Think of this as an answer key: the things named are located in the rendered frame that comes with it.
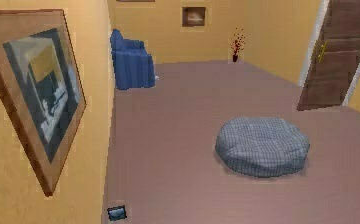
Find small dark framed picture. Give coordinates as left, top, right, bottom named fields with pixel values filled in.
left=181, top=6, right=207, bottom=28

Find small black blue box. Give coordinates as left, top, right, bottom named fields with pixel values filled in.
left=106, top=205, right=128, bottom=222

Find large wood framed picture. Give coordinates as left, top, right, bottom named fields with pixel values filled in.
left=0, top=8, right=87, bottom=198

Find grey checked floor cushion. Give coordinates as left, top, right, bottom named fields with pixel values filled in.
left=215, top=116, right=311, bottom=179

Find dark brown room door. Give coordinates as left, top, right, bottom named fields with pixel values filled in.
left=296, top=0, right=360, bottom=112

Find red twig plant in vase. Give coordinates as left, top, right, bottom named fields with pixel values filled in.
left=230, top=27, right=246, bottom=63

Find blue armchair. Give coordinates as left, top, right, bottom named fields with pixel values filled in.
left=109, top=28, right=156, bottom=91

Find gold door handle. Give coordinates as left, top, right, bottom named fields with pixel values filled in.
left=317, top=41, right=329, bottom=63

